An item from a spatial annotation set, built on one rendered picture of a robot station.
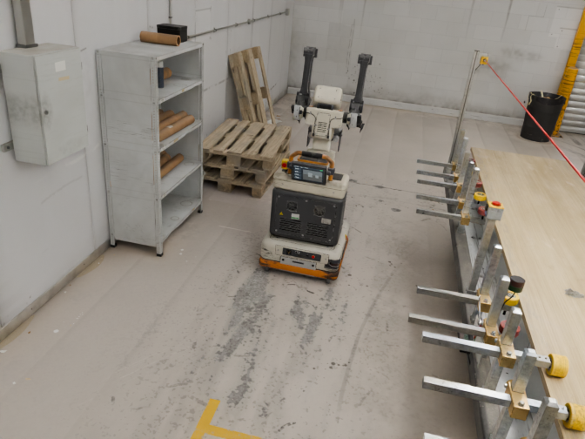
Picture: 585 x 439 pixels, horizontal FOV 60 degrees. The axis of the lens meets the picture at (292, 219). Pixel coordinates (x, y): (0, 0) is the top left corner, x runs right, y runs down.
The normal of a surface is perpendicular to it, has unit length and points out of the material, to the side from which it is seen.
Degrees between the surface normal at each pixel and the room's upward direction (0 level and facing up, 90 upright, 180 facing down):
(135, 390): 0
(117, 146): 90
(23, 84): 90
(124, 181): 90
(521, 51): 90
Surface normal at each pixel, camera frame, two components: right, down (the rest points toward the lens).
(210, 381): 0.09, -0.89
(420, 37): -0.22, 0.42
